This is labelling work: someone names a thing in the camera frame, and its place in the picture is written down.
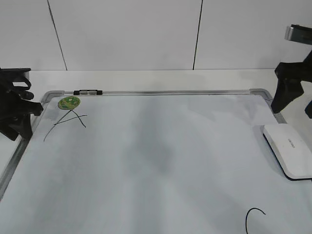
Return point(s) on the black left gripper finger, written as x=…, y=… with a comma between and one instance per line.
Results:
x=23, y=122

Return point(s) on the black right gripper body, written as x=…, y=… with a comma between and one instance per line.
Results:
x=299, y=71

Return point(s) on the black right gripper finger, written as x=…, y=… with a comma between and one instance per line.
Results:
x=288, y=89
x=308, y=109

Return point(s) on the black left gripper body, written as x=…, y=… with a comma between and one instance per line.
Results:
x=14, y=86

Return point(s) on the white rectangular whiteboard eraser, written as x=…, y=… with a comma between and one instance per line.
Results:
x=290, y=150

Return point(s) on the green round magnet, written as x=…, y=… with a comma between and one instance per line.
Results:
x=69, y=103

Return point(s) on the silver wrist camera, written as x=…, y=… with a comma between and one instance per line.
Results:
x=298, y=33

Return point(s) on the whiteboard with aluminium frame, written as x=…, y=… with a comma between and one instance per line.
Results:
x=153, y=163

